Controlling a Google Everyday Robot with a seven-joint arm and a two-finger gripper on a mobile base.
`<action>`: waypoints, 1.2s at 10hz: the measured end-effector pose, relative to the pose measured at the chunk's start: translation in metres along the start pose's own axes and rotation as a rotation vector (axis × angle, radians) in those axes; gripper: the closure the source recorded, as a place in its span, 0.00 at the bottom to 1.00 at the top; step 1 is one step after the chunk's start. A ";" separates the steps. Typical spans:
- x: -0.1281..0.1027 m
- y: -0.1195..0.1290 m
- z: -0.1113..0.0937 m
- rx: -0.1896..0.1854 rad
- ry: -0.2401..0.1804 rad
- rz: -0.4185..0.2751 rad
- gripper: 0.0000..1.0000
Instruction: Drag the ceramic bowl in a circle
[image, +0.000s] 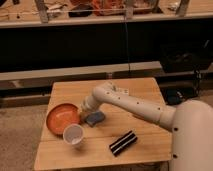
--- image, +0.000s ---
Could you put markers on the blue grey sponge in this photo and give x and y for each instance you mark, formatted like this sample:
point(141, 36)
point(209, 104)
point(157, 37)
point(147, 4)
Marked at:
point(93, 118)

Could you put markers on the wooden table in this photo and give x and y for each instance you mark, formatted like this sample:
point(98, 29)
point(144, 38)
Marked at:
point(153, 144)

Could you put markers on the black white striped box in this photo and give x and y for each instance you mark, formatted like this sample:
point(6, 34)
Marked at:
point(122, 143)

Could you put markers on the black box on floor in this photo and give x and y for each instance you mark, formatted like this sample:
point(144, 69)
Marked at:
point(182, 57)

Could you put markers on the orange ceramic bowl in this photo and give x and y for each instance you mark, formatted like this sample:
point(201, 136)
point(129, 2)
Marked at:
point(62, 116)

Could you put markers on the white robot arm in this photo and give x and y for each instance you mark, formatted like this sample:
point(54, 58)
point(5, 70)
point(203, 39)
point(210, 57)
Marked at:
point(191, 124)

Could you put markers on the white plastic cup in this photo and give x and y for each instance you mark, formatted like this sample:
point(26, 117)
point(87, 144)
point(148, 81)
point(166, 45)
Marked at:
point(73, 135)

